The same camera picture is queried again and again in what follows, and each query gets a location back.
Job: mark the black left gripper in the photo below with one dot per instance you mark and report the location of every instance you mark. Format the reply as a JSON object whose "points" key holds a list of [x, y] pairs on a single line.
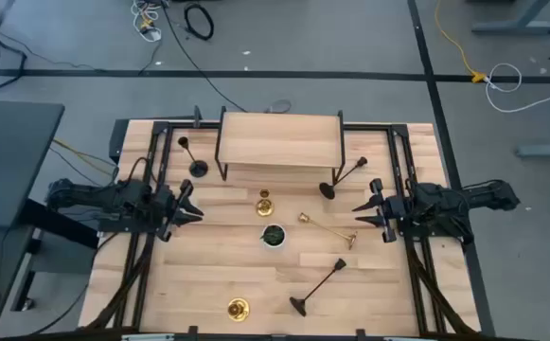
{"points": [[164, 231]]}

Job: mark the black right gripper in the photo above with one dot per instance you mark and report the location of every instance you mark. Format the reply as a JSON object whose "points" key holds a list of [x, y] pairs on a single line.
{"points": [[393, 210]]}

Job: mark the black candlestick holder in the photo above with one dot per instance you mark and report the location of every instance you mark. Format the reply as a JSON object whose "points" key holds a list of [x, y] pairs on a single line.
{"points": [[327, 190], [199, 168], [298, 305]]}

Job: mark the gold brass candlestick holder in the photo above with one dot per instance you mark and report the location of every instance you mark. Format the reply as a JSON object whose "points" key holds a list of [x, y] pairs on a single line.
{"points": [[238, 309], [264, 207], [304, 218]]}

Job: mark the white pot with green plant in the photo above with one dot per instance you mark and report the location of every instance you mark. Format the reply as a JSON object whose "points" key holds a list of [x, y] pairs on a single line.
{"points": [[273, 235]]}

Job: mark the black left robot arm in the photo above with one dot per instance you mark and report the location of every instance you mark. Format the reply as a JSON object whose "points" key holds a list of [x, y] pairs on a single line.
{"points": [[90, 196]]}

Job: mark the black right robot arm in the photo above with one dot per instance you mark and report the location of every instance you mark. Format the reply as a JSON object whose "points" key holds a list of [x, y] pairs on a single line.
{"points": [[445, 203]]}

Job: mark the grey floor foot bar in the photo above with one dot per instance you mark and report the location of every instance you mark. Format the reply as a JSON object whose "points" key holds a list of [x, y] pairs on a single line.
{"points": [[549, 150]]}

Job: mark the dark grey desk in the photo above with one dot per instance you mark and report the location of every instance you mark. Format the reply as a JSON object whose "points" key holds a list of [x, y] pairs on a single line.
{"points": [[9, 156]]}

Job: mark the grey desk base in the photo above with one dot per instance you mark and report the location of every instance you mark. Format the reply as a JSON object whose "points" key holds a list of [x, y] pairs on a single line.
{"points": [[516, 28]]}

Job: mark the black aluminium rig frame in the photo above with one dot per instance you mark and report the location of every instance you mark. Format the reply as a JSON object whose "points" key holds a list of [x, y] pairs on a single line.
{"points": [[374, 127]]}

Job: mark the wooden shelf black metal frame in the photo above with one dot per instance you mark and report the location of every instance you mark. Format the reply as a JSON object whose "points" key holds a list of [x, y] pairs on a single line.
{"points": [[279, 139]]}

